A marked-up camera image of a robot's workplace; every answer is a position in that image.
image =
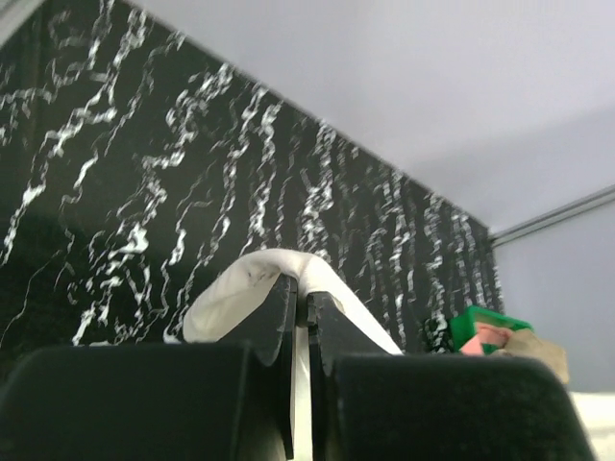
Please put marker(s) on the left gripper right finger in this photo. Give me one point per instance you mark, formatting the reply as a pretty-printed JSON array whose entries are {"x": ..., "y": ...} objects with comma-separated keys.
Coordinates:
[{"x": 354, "y": 388}]

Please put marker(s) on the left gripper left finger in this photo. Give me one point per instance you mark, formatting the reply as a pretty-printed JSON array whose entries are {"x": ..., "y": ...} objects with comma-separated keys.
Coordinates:
[{"x": 269, "y": 333}]

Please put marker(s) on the cream white t shirt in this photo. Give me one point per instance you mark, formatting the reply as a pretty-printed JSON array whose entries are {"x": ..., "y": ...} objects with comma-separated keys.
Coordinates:
[{"x": 262, "y": 297}]

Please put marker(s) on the green plastic bin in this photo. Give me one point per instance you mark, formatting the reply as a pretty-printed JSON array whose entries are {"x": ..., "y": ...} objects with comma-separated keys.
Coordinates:
[{"x": 462, "y": 326}]

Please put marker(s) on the pink t shirt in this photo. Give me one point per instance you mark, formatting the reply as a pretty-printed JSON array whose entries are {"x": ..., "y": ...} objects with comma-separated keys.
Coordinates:
[{"x": 486, "y": 339}]

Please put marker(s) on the beige t shirt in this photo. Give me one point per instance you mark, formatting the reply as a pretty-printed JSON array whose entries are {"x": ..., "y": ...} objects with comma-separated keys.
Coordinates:
[{"x": 525, "y": 343}]

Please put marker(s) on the right aluminium frame post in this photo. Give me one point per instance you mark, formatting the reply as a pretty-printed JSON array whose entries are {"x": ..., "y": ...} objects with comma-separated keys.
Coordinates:
[{"x": 554, "y": 217}]

